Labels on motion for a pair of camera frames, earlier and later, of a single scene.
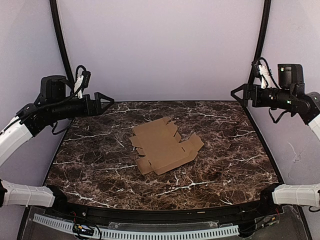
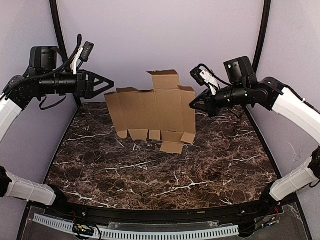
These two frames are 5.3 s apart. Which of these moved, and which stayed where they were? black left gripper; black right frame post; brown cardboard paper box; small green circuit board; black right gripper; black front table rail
Moved: black left gripper; black right gripper; brown cardboard paper box
Stayed: black front table rail; black right frame post; small green circuit board
